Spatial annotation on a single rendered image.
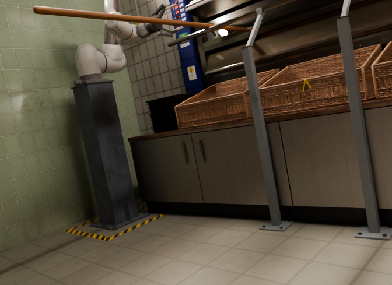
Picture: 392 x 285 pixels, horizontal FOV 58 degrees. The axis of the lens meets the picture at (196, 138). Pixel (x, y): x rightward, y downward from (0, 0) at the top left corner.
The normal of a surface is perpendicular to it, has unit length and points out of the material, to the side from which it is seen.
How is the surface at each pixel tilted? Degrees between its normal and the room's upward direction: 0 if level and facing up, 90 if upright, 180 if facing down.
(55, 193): 90
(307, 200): 90
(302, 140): 90
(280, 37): 70
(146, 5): 90
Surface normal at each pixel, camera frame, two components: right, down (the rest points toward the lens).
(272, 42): -0.65, -0.18
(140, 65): -0.63, 0.17
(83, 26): 0.76, -0.09
